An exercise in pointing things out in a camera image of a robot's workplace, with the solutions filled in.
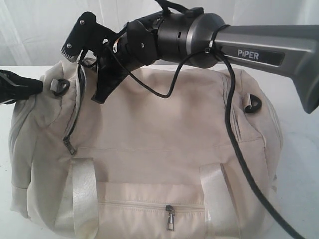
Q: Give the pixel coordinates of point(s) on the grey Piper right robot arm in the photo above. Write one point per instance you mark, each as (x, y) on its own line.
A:
(202, 39)

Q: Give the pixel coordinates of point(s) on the beige duffel bag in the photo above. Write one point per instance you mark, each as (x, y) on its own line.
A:
(137, 166)

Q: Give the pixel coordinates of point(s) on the white backdrop curtain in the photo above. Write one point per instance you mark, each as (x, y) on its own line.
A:
(34, 35)

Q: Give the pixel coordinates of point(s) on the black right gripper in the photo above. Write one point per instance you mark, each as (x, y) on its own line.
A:
(110, 73)

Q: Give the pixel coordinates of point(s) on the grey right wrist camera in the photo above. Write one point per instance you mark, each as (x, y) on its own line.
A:
(86, 34)

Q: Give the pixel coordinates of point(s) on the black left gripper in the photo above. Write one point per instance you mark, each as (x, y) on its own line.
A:
(12, 85)

